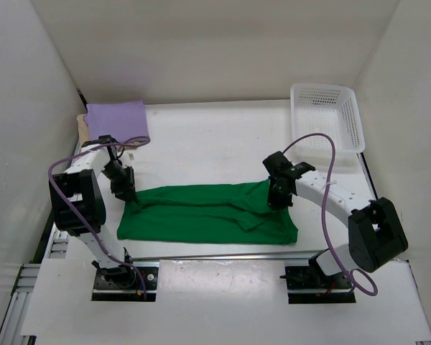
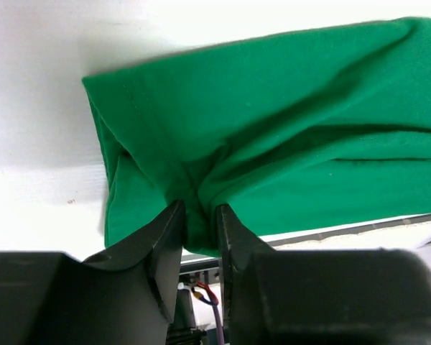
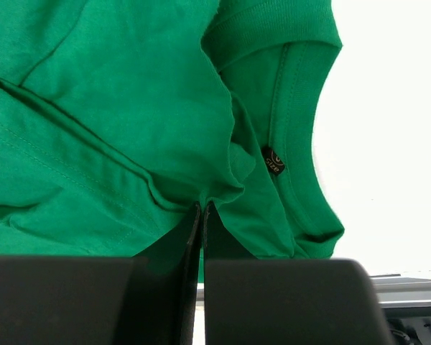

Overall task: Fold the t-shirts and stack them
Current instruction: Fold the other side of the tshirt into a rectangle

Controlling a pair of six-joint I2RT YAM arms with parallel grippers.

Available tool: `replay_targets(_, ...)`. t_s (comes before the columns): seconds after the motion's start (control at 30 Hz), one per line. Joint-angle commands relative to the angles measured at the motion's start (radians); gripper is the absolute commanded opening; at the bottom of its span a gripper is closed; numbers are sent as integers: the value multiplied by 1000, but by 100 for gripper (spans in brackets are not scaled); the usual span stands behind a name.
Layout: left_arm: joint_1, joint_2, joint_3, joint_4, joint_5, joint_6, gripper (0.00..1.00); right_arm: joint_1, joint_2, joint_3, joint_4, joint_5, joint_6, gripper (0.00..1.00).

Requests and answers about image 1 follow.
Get front aluminium table rail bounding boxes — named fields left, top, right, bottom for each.
left=133, top=251, right=321, bottom=262

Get white plastic basket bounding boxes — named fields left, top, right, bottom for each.
left=290, top=83, right=366, bottom=160

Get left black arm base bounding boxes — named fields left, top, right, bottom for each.
left=91, top=262, right=159, bottom=303

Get beige t shirt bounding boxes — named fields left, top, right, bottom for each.
left=76, top=114, right=150, bottom=147

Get green t shirt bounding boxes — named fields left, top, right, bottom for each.
left=116, top=180, right=298, bottom=245

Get purple t shirt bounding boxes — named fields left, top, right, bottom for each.
left=84, top=100, right=150, bottom=143

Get aluminium frame rail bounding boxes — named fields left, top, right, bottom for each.
left=0, top=103, right=98, bottom=345

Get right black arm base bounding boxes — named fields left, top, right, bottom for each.
left=280, top=266, right=356, bottom=305

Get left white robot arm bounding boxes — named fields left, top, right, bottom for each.
left=47, top=135, right=142, bottom=284

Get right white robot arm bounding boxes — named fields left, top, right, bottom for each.
left=263, top=152, right=409, bottom=276

